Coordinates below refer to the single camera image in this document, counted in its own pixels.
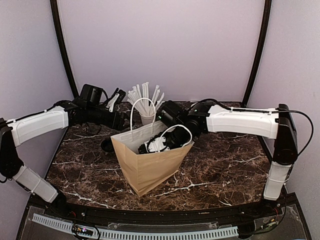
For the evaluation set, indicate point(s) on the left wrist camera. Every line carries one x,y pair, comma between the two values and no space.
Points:
116,98

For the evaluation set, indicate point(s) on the spare black cup lid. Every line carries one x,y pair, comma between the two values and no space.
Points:
107,145

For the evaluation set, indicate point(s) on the white cable duct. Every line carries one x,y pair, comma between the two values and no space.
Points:
121,231

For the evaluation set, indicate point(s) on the left black frame post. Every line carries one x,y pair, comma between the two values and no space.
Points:
62,47

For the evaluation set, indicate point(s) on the right black frame post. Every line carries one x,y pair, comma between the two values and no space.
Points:
258,52

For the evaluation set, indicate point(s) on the bundle of wrapped white straws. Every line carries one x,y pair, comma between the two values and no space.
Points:
145,103

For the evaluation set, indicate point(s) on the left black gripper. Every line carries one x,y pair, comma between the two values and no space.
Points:
119,125

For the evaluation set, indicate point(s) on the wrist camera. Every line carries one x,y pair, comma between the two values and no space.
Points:
116,98
155,145

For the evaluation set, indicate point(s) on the black frame post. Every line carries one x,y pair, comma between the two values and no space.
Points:
258,52
62,47

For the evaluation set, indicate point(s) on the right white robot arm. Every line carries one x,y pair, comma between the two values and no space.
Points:
211,116

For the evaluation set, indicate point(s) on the brown paper bag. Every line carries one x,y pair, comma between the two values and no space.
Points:
146,171

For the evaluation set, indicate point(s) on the black front rail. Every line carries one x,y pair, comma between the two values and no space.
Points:
234,215

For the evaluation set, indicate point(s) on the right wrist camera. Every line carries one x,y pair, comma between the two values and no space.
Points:
155,145

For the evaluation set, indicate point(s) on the white cup holding straws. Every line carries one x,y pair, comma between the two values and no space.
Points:
147,119

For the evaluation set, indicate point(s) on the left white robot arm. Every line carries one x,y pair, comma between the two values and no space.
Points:
85,108

